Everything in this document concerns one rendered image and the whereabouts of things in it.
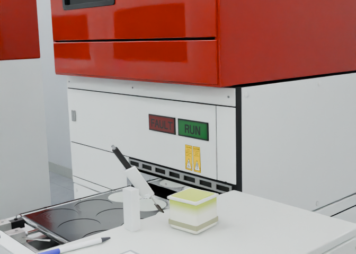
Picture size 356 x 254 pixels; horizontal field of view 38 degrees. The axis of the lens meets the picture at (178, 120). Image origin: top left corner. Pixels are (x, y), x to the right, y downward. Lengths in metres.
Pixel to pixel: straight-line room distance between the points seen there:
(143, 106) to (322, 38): 0.55
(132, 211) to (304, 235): 0.34
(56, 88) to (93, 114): 3.39
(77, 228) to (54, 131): 4.04
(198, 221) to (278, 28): 0.60
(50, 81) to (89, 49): 3.60
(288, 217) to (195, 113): 0.40
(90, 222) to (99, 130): 0.51
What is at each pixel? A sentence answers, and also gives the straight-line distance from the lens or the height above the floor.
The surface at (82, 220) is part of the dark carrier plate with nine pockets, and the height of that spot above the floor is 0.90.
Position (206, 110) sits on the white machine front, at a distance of 1.33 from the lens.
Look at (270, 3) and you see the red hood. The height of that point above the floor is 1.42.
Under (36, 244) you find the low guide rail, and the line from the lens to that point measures 1.38.
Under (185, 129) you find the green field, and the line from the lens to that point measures 1.39.
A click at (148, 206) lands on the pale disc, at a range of 1.39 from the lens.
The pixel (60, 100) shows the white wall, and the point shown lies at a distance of 5.11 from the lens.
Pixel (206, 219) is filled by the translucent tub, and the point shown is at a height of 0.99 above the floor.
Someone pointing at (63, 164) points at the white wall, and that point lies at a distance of 5.23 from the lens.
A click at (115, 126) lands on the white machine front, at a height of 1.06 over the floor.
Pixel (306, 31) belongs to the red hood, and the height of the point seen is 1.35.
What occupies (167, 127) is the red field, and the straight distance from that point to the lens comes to 1.45.
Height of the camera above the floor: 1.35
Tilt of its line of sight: 9 degrees down
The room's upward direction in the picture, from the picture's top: 2 degrees counter-clockwise
